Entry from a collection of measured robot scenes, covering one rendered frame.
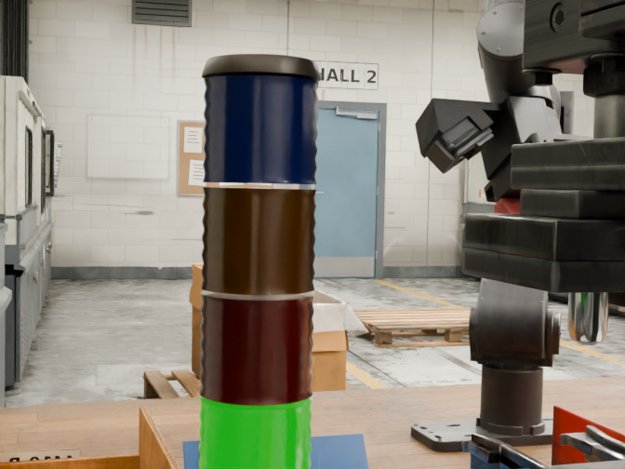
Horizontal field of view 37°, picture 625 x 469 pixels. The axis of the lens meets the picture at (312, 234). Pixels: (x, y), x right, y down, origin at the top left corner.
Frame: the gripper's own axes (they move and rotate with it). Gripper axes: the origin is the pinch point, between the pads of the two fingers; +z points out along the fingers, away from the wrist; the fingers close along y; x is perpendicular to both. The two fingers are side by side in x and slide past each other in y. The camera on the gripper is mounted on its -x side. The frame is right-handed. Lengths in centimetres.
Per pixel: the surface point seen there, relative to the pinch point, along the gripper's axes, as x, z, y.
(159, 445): -35.4, 15.1, -1.9
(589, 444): -8.2, 19.2, 9.5
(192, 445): -31.6, 13.3, -9.3
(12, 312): -46, -165, -412
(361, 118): 360, -605, -842
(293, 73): -37, 15, 42
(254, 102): -39, 16, 41
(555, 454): 1.7, 15.1, -10.6
